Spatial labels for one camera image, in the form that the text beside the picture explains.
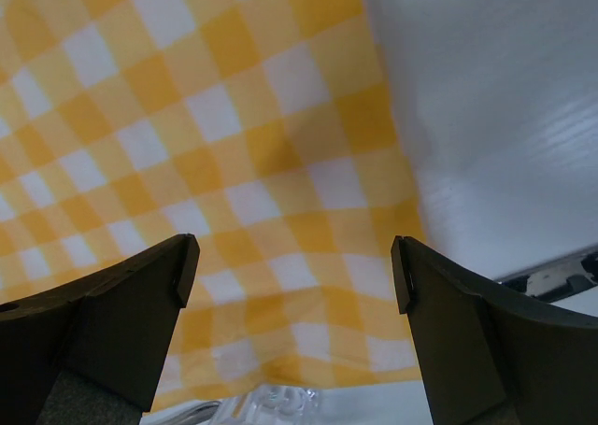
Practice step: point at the yellow white checkered cloth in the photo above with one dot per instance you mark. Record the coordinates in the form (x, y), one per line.
(262, 127)

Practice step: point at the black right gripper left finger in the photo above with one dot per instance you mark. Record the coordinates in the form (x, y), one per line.
(92, 351)

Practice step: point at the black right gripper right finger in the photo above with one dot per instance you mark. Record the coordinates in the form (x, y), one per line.
(488, 354)

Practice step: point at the aluminium right side rail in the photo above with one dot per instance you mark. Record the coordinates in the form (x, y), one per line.
(558, 279)

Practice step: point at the clear plastic cup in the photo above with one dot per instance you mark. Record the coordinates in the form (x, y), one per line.
(270, 405)

